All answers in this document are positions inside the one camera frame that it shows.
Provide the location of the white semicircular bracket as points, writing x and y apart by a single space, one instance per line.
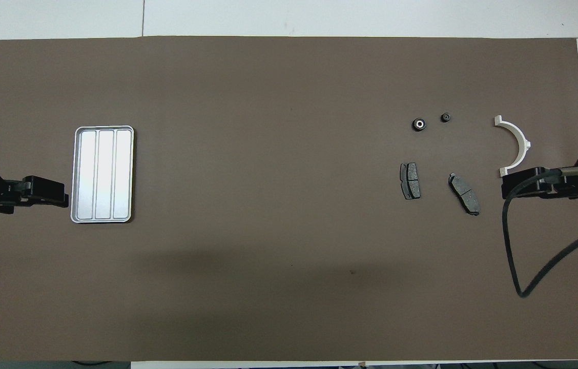
523 143

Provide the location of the curved dark brake pad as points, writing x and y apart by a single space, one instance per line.
466 195

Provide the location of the rectangular dark brake pad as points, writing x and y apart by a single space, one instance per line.
411 180

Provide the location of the small black bearing gear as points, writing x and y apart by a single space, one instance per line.
446 117

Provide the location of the silver metal tray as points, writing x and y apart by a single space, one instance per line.
104 174

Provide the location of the brown table mat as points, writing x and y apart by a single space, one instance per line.
289 154

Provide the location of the large black bearing gear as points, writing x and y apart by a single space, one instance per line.
415 126

